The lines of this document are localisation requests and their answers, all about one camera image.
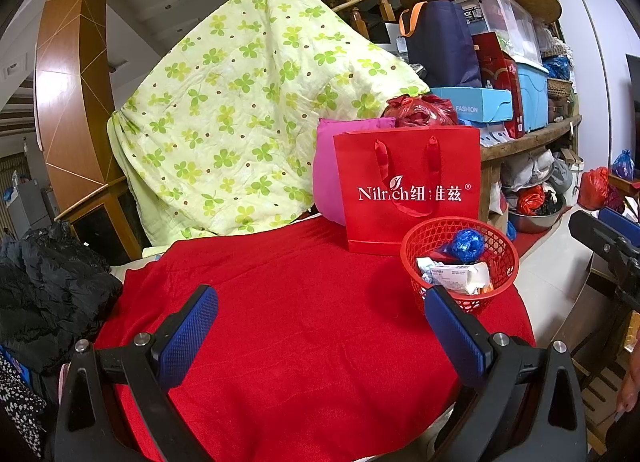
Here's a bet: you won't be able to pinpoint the navy tote bag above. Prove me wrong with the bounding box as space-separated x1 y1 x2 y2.
398 0 483 89

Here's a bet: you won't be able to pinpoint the red blanket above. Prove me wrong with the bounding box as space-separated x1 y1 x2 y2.
95 214 536 462

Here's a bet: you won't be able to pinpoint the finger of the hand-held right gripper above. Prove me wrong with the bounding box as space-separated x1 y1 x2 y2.
569 209 640 293
598 206 640 236

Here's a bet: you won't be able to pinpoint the blue storage bin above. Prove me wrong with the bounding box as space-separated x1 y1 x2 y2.
515 62 551 133

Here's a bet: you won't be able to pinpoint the red plastic bag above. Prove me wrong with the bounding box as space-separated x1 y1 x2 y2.
385 94 458 129
577 167 611 212
516 185 547 215

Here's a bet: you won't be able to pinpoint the blue white carton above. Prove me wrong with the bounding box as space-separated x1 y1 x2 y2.
429 262 493 295

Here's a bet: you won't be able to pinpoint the grey cabinet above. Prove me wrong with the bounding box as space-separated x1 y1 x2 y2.
5 177 56 238

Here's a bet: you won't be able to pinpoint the black television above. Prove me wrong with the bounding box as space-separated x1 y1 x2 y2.
625 54 640 108

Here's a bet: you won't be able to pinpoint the green clover print quilt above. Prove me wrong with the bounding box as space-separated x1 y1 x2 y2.
106 0 431 247

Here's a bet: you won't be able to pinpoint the red gift box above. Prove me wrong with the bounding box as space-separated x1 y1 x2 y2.
472 32 526 139

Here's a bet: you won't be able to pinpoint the clear plastic storage box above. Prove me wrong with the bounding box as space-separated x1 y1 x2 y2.
462 0 543 65

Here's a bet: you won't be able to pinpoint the white plastic bags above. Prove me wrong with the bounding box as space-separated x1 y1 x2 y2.
502 149 556 193

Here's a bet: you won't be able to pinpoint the wooden cabinet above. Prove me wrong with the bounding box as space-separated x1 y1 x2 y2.
52 174 151 263

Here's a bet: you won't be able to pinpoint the steel basin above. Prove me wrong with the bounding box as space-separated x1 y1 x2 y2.
505 192 568 234

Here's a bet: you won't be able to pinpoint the red paper gift bag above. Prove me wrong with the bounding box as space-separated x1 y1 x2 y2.
333 124 482 257

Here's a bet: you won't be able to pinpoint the blue foil ball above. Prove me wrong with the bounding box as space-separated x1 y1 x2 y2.
440 229 486 264

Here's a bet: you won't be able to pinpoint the wooden column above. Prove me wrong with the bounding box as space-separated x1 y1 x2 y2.
34 0 118 193

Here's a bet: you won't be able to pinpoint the wooden shelf table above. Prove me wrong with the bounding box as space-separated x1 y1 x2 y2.
477 114 583 223

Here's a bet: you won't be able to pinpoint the red mesh basket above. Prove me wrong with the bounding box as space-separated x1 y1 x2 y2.
401 217 521 314

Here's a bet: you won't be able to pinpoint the black puffy jacket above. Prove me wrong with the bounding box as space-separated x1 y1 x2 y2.
0 224 123 375

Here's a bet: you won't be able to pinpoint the pink pillow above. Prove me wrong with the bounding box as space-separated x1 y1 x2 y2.
313 117 396 226

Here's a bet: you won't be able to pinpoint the person's right hand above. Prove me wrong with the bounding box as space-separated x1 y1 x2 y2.
616 359 640 415

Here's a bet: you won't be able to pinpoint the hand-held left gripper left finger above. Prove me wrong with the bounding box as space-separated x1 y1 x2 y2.
54 284 219 462

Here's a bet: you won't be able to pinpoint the blue plastic bag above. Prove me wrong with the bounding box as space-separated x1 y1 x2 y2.
542 56 573 82
611 149 636 179

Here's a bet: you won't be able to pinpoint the light blue cardboard box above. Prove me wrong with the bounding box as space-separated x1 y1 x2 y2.
429 87 513 125

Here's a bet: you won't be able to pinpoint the dark wooden furniture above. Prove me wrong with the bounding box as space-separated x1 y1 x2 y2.
572 174 640 393

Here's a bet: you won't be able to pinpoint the black white floral cloth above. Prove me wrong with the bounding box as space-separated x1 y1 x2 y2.
0 352 48 462

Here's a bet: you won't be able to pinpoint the light blue face mask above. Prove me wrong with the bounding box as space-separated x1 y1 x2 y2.
416 257 441 285

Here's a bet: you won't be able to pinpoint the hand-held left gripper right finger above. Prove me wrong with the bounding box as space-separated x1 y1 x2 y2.
424 286 588 462

